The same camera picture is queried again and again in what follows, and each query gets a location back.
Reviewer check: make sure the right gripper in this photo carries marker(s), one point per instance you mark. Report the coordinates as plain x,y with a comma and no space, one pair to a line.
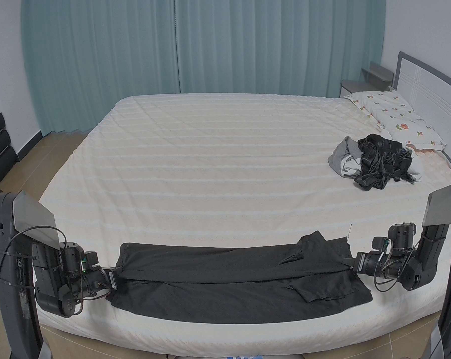
373,264

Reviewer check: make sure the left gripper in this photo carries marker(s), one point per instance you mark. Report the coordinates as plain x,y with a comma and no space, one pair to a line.
106,282

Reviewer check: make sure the black T-shirt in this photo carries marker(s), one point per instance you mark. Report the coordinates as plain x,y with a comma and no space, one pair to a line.
229,275

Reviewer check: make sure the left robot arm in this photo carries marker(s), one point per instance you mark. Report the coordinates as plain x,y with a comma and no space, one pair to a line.
35,219

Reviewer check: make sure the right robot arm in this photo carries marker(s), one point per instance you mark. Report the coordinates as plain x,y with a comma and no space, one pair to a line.
444,204

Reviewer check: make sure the pile of clothes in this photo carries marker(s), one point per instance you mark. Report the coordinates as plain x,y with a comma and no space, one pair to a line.
378,159

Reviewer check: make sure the bed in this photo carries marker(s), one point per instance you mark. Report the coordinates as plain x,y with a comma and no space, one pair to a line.
210,155

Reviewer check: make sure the white printed pillow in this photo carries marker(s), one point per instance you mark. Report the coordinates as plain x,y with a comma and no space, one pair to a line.
393,114

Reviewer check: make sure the grey bedside table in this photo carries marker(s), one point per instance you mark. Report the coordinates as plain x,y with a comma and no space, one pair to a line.
354,86

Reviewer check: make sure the blue-green curtain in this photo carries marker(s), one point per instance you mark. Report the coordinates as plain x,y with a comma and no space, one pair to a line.
98,51
278,32

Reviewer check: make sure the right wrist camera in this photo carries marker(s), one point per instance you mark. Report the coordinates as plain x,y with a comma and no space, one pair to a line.
381,245

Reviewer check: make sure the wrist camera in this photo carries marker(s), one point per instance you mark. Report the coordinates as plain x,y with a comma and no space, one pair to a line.
91,261
381,245

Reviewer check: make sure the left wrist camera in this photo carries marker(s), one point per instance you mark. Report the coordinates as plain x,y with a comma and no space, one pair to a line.
91,261

